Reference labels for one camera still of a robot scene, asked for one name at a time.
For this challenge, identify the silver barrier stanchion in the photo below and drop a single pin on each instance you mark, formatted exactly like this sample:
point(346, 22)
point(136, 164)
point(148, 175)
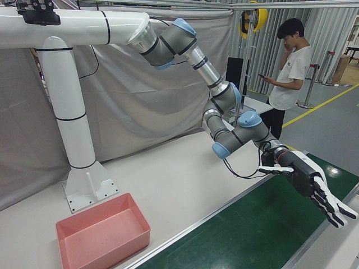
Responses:
point(308, 87)
point(329, 67)

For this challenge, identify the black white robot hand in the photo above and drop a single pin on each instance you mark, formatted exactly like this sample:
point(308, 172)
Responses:
point(304, 179)

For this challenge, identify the black pedestal camera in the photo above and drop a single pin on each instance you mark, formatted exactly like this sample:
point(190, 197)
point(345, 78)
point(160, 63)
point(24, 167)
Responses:
point(39, 14)

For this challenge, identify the brown cardboard box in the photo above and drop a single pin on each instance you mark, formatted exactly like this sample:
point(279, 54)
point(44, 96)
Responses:
point(340, 68)

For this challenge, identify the green conveyor belt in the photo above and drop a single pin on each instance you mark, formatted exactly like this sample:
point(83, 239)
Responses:
point(238, 238)

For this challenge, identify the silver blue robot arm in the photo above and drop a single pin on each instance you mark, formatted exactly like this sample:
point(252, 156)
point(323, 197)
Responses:
point(218, 81)

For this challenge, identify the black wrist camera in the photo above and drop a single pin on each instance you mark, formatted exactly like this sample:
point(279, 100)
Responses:
point(267, 159)

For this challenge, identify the yellow hard hat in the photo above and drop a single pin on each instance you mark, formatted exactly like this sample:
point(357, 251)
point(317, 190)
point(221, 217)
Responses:
point(244, 26)
point(259, 16)

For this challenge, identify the black smartphone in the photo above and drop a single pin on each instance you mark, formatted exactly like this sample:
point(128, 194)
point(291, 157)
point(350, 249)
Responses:
point(262, 75)

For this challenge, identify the gray fabric curtain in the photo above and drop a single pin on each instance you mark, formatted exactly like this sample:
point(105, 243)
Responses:
point(140, 98)

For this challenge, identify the white side table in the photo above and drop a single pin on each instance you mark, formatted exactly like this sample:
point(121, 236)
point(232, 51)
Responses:
point(252, 105)

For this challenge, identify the pink plastic basket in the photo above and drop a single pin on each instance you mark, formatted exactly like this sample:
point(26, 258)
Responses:
point(112, 241)

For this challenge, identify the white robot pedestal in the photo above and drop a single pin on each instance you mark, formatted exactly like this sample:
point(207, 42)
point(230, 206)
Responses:
point(70, 98)

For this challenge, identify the small black monitor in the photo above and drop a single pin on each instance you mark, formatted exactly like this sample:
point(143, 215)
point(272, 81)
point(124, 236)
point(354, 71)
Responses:
point(234, 73)

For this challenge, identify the person in white shirt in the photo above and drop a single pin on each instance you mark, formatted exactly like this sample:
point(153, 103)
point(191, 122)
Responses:
point(291, 75)

